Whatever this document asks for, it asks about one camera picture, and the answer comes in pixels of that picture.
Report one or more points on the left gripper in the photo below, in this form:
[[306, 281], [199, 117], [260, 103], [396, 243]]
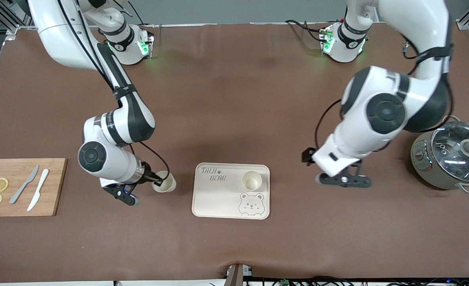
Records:
[[308, 155]]

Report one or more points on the cream bear print tray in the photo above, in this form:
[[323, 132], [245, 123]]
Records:
[[218, 198]]

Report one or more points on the white IKEA cup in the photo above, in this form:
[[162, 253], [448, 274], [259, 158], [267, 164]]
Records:
[[170, 184], [252, 180]]

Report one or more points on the grey plastic knife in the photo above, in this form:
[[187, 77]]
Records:
[[22, 188]]

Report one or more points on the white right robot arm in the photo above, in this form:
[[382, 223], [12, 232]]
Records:
[[59, 35]]

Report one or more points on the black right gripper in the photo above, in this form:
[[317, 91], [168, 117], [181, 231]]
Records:
[[149, 175]]

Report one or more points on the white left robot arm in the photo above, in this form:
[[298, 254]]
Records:
[[413, 28]]

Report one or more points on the white plastic knife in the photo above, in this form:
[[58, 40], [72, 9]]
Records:
[[39, 188]]

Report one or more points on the grey-green electric cooking pot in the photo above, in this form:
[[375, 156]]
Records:
[[427, 171]]

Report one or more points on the glass pot lid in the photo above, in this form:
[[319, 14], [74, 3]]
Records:
[[453, 159]]

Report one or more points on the wooden cutting board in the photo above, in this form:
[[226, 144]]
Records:
[[55, 186]]

